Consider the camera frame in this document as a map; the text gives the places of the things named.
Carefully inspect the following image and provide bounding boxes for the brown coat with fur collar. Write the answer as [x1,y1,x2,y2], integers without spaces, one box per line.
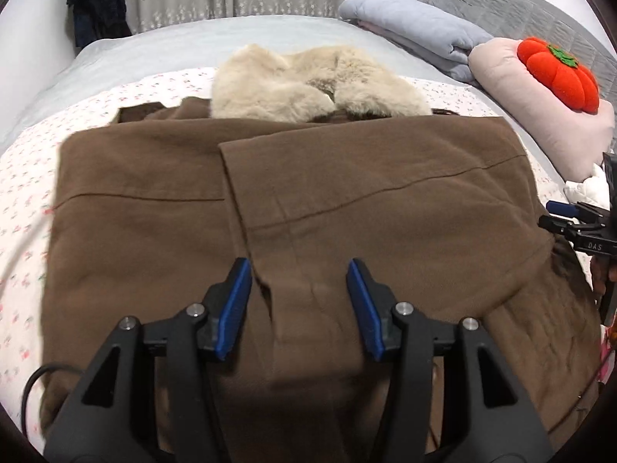
[39,43,604,463]

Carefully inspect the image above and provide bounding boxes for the dark hanging clothes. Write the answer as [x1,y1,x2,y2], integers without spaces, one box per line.
[67,0,132,50]

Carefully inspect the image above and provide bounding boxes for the person's right hand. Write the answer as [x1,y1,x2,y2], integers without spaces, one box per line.
[590,256,614,296]

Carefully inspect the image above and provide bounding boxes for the white quilted folded garment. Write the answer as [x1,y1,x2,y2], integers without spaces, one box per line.
[564,164,611,210]

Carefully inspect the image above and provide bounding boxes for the pink pillow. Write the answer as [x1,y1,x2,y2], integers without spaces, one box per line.
[469,38,615,182]

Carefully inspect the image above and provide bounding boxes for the red pumpkin plush cushion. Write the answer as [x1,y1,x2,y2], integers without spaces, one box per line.
[517,37,600,115]

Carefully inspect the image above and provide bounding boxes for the grey quilted headboard cover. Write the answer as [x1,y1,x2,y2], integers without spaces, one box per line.
[419,0,616,103]

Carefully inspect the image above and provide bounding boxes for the folded lavender blanket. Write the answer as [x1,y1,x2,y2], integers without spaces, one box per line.
[339,0,492,84]

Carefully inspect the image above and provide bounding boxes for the cherry print bed cover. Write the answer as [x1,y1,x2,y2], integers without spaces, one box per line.
[0,64,580,449]

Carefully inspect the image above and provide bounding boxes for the light blue bed sheet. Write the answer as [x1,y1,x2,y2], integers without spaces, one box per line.
[0,14,565,189]

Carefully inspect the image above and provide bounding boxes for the black cable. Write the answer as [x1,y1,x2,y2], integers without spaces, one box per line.
[20,362,86,440]

